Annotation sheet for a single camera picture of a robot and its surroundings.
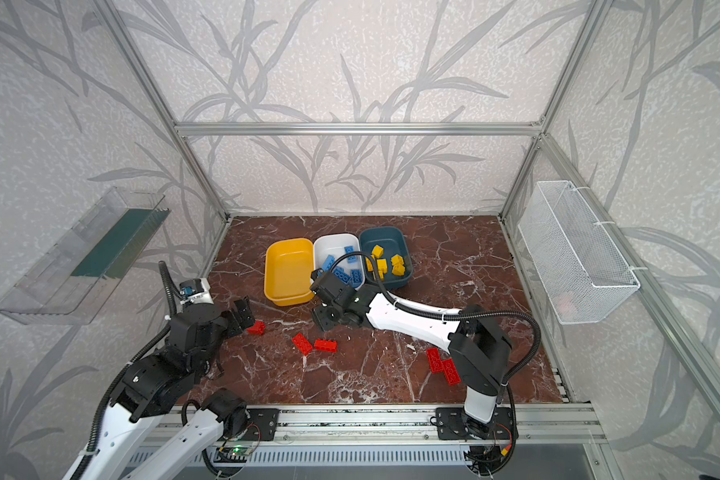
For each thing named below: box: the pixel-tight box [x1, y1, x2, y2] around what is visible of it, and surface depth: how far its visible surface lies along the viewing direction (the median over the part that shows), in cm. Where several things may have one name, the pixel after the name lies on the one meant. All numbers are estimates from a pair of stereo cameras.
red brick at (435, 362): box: [426, 348, 445, 374], surface depth 84 cm
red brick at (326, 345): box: [314, 338, 338, 353], surface depth 86 cm
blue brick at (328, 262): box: [322, 254, 336, 271], surface depth 105 cm
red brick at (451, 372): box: [442, 358, 461, 386], surface depth 82 cm
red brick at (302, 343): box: [292, 332, 313, 356], surface depth 88 cm
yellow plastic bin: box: [264, 238, 314, 307], surface depth 105 cm
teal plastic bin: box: [359, 226, 413, 289], surface depth 110 cm
